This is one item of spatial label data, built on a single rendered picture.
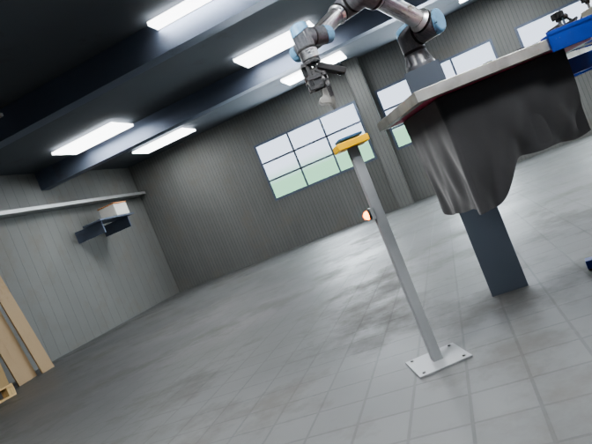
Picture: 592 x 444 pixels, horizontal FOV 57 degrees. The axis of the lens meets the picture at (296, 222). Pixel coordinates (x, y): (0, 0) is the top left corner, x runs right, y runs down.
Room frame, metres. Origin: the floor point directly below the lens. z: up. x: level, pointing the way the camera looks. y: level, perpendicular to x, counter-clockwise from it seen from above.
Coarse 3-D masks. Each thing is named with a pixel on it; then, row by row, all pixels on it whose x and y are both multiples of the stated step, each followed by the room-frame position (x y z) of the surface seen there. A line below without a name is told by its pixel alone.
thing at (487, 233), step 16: (432, 64) 2.68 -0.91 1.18; (416, 80) 2.71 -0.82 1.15; (432, 80) 2.69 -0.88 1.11; (496, 208) 2.67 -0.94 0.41; (464, 224) 2.72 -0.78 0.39; (480, 224) 2.70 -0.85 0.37; (496, 224) 2.68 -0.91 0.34; (480, 240) 2.71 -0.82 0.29; (496, 240) 2.69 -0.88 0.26; (480, 256) 2.71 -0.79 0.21; (496, 256) 2.69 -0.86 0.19; (512, 256) 2.67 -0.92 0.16; (496, 272) 2.70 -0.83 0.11; (512, 272) 2.68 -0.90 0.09; (496, 288) 2.71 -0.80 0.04; (512, 288) 2.69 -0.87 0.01
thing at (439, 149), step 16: (432, 112) 1.93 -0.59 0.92; (416, 128) 2.16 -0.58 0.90; (432, 128) 1.99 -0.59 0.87; (448, 128) 1.86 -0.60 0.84; (416, 144) 2.24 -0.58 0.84; (432, 144) 2.06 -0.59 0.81; (448, 144) 1.91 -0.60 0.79; (432, 160) 2.14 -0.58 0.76; (448, 160) 1.98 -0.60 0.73; (464, 160) 1.86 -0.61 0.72; (432, 176) 2.22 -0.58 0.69; (448, 176) 2.03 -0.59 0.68; (464, 176) 1.88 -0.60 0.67; (448, 192) 2.10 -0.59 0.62; (464, 192) 1.99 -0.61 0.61; (448, 208) 2.21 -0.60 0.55; (464, 208) 2.04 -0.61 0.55; (480, 208) 1.86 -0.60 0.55
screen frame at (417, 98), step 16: (528, 48) 1.80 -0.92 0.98; (544, 48) 1.80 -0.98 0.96; (496, 64) 1.79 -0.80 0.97; (512, 64) 1.80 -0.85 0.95; (448, 80) 1.79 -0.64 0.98; (464, 80) 1.79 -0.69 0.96; (416, 96) 1.78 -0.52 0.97; (432, 96) 1.78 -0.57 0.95; (400, 112) 1.99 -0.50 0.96; (384, 128) 2.26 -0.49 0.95
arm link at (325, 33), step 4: (316, 28) 2.19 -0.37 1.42; (320, 28) 2.20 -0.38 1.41; (324, 28) 2.21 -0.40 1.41; (328, 28) 2.22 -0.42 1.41; (332, 28) 2.24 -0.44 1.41; (316, 32) 2.18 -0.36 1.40; (320, 32) 2.19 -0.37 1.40; (324, 32) 2.20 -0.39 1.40; (328, 32) 2.21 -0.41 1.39; (332, 32) 2.23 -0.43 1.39; (320, 36) 2.19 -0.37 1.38; (324, 36) 2.21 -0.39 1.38; (328, 36) 2.22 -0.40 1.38; (332, 36) 2.24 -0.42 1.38; (320, 40) 2.20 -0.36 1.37; (324, 40) 2.22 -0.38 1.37; (328, 40) 2.23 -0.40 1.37; (332, 40) 2.25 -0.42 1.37; (316, 44) 2.21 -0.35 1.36; (320, 44) 2.22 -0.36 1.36; (324, 44) 2.25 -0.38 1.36
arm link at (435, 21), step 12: (348, 0) 2.45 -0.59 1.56; (360, 0) 2.42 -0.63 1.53; (372, 0) 2.42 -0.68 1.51; (384, 0) 2.46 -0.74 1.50; (396, 0) 2.50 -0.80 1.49; (384, 12) 2.52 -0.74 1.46; (396, 12) 2.52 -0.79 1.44; (408, 12) 2.54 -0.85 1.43; (420, 12) 2.58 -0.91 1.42; (432, 12) 2.59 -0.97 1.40; (408, 24) 2.60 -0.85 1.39; (420, 24) 2.60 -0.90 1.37; (432, 24) 2.60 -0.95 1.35; (444, 24) 2.63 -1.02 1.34; (420, 36) 2.67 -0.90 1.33; (432, 36) 2.66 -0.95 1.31
